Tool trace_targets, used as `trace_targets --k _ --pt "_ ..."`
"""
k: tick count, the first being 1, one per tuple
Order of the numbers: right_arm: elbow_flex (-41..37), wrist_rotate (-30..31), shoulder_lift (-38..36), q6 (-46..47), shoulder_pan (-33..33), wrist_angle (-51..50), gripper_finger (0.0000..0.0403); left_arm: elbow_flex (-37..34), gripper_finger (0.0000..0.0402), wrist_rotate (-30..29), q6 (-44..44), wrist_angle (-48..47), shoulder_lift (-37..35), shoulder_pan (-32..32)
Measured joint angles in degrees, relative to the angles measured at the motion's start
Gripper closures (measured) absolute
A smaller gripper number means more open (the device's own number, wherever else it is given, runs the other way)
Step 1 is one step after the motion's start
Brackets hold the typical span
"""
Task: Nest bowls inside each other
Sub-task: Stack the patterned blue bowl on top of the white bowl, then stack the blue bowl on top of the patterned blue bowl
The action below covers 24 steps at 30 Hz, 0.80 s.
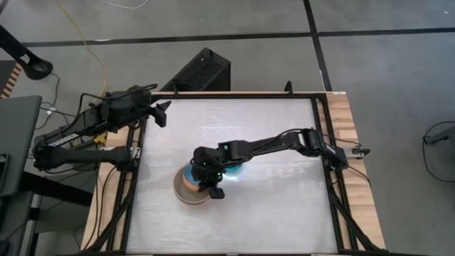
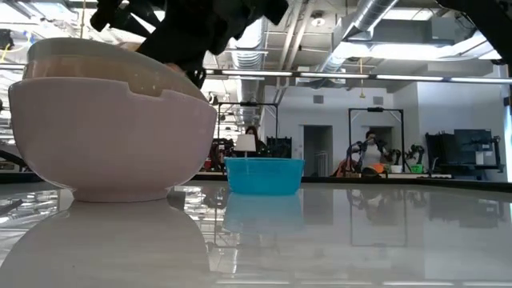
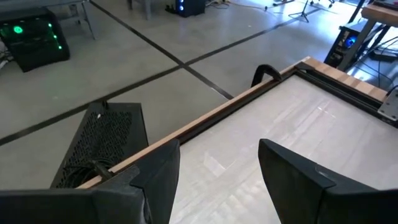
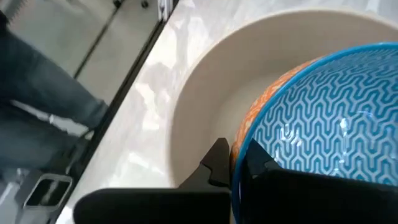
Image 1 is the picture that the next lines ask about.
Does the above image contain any black floor cable loop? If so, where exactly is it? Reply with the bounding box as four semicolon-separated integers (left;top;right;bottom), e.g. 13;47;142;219
422;120;455;184

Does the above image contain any translucent blue plastic bowl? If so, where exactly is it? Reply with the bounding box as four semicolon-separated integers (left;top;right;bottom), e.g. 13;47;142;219
224;164;245;181

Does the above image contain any thin black floor cable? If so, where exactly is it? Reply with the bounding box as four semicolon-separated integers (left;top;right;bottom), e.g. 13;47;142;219
34;73;77;131

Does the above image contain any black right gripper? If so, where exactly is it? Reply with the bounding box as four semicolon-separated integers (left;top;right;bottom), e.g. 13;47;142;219
191;141;234;201

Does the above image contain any orange black striped board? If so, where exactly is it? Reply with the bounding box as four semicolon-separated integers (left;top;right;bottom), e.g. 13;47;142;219
0;63;23;100

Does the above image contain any black stand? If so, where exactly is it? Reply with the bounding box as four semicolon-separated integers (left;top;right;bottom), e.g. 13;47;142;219
0;24;54;81

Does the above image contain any white cable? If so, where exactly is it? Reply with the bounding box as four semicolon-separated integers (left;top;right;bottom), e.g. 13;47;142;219
99;0;151;11

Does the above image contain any black aluminium table frame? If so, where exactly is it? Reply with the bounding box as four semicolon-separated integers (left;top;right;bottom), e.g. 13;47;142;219
83;90;388;256

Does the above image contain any orange bowl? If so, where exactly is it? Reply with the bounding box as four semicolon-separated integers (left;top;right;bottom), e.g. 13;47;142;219
182;173;203;193

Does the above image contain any black computer tower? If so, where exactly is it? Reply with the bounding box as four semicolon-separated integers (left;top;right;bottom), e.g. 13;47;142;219
159;47;232;92

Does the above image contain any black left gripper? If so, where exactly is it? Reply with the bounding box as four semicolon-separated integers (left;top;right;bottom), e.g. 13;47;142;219
122;90;173;129

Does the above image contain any yellow cable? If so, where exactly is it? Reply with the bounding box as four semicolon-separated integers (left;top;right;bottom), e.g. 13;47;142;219
56;0;108;97

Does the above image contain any grey floor stand leg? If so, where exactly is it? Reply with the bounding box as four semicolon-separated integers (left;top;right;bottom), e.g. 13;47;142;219
424;125;455;145

